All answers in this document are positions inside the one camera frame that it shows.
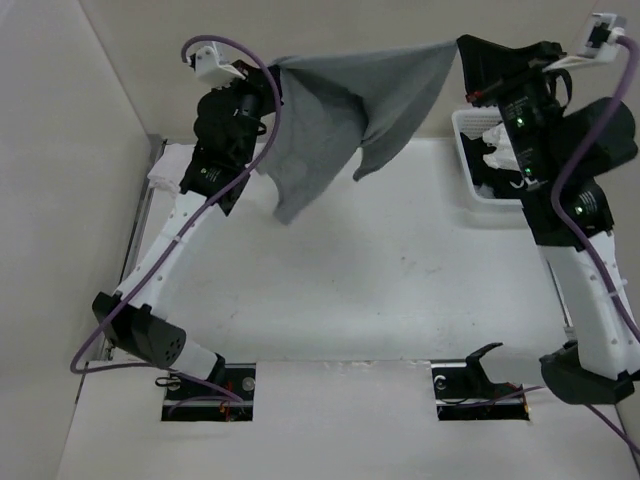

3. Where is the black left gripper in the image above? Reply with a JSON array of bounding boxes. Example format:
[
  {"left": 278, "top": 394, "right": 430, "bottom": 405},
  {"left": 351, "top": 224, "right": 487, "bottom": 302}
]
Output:
[{"left": 217, "top": 61, "right": 286, "bottom": 165}]

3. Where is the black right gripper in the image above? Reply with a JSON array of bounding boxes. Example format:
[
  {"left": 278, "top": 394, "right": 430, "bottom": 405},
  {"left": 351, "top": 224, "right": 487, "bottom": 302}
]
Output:
[{"left": 460, "top": 33, "right": 572, "bottom": 180}]

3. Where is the grey tank top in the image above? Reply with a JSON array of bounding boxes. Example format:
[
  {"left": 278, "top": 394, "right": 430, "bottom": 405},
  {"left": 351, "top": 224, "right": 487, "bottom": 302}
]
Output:
[{"left": 257, "top": 41, "right": 457, "bottom": 225}]

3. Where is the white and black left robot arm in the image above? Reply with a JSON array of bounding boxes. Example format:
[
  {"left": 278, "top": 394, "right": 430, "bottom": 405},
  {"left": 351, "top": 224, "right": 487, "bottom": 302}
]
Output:
[{"left": 92, "top": 61, "right": 282, "bottom": 399}]

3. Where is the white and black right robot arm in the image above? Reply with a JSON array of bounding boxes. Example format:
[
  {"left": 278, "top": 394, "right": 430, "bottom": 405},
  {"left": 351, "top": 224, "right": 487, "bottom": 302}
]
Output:
[{"left": 457, "top": 28, "right": 639, "bottom": 405}]

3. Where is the crumpled white tank top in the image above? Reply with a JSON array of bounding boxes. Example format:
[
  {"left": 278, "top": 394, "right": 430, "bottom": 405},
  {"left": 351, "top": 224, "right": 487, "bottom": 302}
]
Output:
[{"left": 482, "top": 123, "right": 519, "bottom": 171}]

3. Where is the folded white tank top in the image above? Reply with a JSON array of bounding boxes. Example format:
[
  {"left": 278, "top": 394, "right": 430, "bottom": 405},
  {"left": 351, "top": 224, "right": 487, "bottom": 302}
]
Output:
[{"left": 147, "top": 144, "right": 194, "bottom": 198}]

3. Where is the white plastic laundry basket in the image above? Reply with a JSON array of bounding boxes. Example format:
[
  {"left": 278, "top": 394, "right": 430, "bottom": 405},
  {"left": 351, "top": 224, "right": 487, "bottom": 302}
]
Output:
[{"left": 451, "top": 107, "right": 521, "bottom": 213}]

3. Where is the black garment in basket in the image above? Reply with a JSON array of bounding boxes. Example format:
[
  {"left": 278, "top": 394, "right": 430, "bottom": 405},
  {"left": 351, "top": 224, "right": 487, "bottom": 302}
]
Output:
[{"left": 460, "top": 133, "right": 523, "bottom": 200}]

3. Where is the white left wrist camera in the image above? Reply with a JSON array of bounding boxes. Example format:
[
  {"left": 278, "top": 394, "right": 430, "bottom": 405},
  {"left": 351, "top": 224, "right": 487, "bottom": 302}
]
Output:
[{"left": 187, "top": 42, "right": 246, "bottom": 89}]

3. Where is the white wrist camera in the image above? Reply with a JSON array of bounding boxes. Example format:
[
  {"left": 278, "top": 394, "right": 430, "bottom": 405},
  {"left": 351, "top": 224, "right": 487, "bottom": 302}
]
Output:
[
  {"left": 187, "top": 42, "right": 246, "bottom": 89},
  {"left": 543, "top": 13, "right": 627, "bottom": 72}
]

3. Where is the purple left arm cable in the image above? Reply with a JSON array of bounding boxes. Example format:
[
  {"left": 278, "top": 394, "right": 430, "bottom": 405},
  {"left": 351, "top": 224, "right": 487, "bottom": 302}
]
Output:
[{"left": 69, "top": 34, "right": 284, "bottom": 416}]

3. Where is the metal table edge rail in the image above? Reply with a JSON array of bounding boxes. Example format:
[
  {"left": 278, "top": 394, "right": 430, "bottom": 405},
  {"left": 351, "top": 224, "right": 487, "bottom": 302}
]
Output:
[{"left": 102, "top": 133, "right": 167, "bottom": 361}]

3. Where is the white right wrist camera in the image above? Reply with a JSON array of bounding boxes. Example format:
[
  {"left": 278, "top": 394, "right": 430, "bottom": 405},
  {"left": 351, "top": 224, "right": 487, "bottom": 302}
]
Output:
[{"left": 543, "top": 13, "right": 627, "bottom": 72}]

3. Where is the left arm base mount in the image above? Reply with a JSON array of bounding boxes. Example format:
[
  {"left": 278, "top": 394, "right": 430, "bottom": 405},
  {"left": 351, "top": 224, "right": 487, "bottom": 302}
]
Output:
[{"left": 155, "top": 363, "right": 257, "bottom": 423}]

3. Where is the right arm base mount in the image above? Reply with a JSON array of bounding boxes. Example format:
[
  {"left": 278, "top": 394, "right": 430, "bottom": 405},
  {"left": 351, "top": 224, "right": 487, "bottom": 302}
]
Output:
[{"left": 430, "top": 342, "right": 544, "bottom": 422}]

